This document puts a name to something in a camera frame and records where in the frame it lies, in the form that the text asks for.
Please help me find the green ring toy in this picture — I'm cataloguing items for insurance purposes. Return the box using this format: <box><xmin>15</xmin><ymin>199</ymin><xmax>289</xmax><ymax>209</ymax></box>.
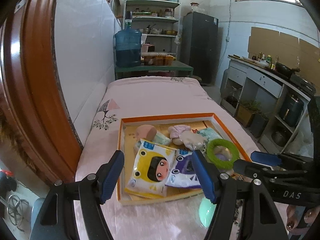
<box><xmin>207</xmin><ymin>139</ymin><xmax>240</xmax><ymax>163</ymax></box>

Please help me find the purple cartoon wipes pack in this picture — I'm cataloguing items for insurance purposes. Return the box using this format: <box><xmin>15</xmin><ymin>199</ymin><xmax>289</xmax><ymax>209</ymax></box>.
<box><xmin>165</xmin><ymin>149</ymin><xmax>201</xmax><ymax>189</ymax></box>

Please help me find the plush bunny pink hat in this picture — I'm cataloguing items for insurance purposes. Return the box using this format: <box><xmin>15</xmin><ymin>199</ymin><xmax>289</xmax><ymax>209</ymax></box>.
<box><xmin>168</xmin><ymin>125</ymin><xmax>207</xmax><ymax>151</ymax></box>

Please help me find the yellow cartoon wipes pack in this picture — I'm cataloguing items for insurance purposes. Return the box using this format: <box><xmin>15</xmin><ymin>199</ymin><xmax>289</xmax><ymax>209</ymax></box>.
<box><xmin>125</xmin><ymin>139</ymin><xmax>176</xmax><ymax>199</ymax></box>

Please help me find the small green tissue pack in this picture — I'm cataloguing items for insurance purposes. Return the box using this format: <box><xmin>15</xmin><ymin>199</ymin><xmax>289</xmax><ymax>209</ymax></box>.
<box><xmin>133</xmin><ymin>131</ymin><xmax>172</xmax><ymax>154</ymax></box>

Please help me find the pink sponge egg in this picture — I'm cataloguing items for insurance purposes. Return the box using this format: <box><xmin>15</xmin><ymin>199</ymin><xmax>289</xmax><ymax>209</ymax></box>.
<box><xmin>135</xmin><ymin>125</ymin><xmax>157</xmax><ymax>141</ymax></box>

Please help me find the plush bunny purple bow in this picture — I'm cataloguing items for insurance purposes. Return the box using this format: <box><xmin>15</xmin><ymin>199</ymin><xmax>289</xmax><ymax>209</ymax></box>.
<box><xmin>214</xmin><ymin>146</ymin><xmax>234</xmax><ymax>176</ymax></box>

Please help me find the large green tissue pack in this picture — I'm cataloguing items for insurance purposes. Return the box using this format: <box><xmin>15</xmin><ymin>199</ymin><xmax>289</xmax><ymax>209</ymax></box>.
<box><xmin>196</xmin><ymin>127</ymin><xmax>222</xmax><ymax>142</ymax></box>

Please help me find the person's right hand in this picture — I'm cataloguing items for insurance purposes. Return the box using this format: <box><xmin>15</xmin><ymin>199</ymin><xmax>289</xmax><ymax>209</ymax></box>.
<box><xmin>286</xmin><ymin>205</ymin><xmax>319</xmax><ymax>235</ymax></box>

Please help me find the leopard print scrunchie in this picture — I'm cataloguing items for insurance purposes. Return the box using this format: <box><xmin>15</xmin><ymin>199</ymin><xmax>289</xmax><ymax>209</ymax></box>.
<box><xmin>227</xmin><ymin>171</ymin><xmax>252</xmax><ymax>227</ymax></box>

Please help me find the grey gas cylinder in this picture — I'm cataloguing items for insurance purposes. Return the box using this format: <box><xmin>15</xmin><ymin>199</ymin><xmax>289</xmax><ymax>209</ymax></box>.
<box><xmin>30</xmin><ymin>198</ymin><xmax>45</xmax><ymax>230</ymax></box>

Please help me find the dark green rice cooker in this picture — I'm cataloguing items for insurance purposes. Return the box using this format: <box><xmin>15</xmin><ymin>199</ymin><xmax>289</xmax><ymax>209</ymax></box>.
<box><xmin>279</xmin><ymin>94</ymin><xmax>304</xmax><ymax>127</ymax></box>

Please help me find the potted green plant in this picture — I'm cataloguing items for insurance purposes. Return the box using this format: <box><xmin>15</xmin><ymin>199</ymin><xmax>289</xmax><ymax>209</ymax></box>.
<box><xmin>235</xmin><ymin>100</ymin><xmax>260</xmax><ymax>128</ymax></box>

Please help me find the mint green sponge egg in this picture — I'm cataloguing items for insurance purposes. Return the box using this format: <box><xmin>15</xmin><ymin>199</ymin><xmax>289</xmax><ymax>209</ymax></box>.
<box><xmin>199</xmin><ymin>197</ymin><xmax>216</xmax><ymax>228</ymax></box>

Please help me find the white kitchen counter cabinet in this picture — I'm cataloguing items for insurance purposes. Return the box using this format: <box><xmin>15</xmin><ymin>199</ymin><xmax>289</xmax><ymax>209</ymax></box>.
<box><xmin>221</xmin><ymin>56</ymin><xmax>313</xmax><ymax>157</ymax></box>

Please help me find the black wok pan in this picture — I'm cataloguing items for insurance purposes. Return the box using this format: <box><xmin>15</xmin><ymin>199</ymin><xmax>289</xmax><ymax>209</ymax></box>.
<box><xmin>275</xmin><ymin>62</ymin><xmax>300</xmax><ymax>78</ymax></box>

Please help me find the orange rimmed cardboard tray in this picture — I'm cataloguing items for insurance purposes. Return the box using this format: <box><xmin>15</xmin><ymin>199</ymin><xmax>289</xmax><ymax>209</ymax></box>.
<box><xmin>117</xmin><ymin>113</ymin><xmax>251</xmax><ymax>205</ymax></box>

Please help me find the green low table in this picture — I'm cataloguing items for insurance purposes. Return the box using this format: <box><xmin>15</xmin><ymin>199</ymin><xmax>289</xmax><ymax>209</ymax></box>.
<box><xmin>114</xmin><ymin>61</ymin><xmax>194</xmax><ymax>80</ymax></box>

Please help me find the black refrigerator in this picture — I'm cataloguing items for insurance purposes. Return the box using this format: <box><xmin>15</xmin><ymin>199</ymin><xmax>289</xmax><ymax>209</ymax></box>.
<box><xmin>180</xmin><ymin>12</ymin><xmax>219</xmax><ymax>84</ymax></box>

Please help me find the green metal shelf rack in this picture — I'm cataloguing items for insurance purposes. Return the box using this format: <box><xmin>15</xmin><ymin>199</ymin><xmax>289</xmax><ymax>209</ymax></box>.
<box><xmin>123</xmin><ymin>0</ymin><xmax>182</xmax><ymax>57</ymax></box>

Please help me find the blue water jug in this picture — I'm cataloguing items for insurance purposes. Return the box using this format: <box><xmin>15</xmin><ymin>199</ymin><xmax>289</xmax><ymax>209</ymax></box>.
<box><xmin>115</xmin><ymin>11</ymin><xmax>142</xmax><ymax>68</ymax></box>

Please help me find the red wooden door frame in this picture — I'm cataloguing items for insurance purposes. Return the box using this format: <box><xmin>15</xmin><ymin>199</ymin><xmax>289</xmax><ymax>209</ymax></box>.
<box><xmin>1</xmin><ymin>0</ymin><xmax>82</xmax><ymax>183</ymax></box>

